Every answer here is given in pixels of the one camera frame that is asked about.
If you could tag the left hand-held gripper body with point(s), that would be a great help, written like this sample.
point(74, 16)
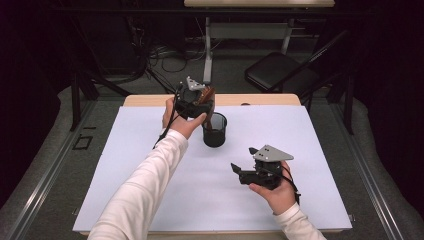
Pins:
point(188, 105)

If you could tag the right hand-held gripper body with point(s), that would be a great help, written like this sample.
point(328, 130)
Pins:
point(266, 175)

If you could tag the wooden hairbrush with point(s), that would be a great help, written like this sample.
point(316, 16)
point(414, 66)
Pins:
point(208, 96)

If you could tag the black mesh cup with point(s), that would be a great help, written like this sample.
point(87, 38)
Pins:
point(215, 138)

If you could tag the person's left hand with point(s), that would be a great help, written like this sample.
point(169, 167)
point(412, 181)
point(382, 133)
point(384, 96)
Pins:
point(181, 125)

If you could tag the person's right hand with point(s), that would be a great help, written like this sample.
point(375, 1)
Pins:
point(281, 196)

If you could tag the wooden table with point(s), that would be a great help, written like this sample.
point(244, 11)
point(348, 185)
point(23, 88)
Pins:
point(143, 100)

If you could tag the white table sheet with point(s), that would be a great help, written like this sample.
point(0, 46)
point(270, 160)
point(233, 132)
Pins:
point(126, 140)

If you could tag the black folding chair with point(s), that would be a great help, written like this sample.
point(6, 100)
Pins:
point(276, 70)

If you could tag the black metal stand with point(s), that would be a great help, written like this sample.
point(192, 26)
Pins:
point(75, 100)
point(349, 106)

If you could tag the white desk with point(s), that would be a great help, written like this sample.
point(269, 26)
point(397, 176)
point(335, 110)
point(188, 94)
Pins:
point(260, 3)

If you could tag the metal floor rail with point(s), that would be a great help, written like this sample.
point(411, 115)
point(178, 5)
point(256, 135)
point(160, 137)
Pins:
point(50, 170)
point(366, 173)

